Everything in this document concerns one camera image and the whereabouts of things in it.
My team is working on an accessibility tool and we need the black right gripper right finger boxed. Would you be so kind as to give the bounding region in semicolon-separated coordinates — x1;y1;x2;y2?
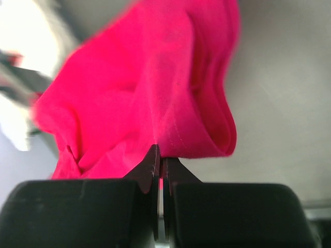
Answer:
162;158;318;247

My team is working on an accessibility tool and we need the pink t shirt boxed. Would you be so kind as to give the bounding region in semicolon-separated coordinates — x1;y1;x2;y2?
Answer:
34;1;240;179

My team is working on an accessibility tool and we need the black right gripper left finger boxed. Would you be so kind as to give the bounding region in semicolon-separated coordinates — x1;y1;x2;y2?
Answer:
1;145;160;247

